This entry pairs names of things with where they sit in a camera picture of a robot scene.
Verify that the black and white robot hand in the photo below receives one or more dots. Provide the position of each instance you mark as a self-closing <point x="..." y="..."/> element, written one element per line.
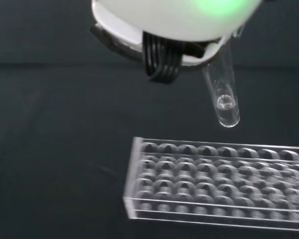
<point x="169" y="20"/>

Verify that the clear acrylic test tube rack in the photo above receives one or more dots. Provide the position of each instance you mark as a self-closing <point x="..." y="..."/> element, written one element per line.
<point x="209" y="184"/>

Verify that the black bench cloth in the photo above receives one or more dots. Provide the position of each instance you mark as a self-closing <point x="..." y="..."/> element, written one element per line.
<point x="44" y="129"/>

